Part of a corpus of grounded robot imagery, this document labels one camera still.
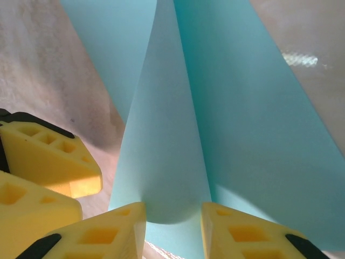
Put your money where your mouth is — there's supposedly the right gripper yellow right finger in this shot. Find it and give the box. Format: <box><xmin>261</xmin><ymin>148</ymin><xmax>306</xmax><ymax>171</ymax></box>
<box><xmin>201</xmin><ymin>201</ymin><xmax>332</xmax><ymax>259</ymax></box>

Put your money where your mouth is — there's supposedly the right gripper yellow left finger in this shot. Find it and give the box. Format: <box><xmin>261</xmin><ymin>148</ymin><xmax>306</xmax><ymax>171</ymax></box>
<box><xmin>16</xmin><ymin>201</ymin><xmax>148</xmax><ymax>259</ymax></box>

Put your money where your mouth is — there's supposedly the light blue paper sheet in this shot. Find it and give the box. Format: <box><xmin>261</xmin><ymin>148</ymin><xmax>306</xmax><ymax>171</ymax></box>
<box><xmin>60</xmin><ymin>0</ymin><xmax>345</xmax><ymax>259</ymax></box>

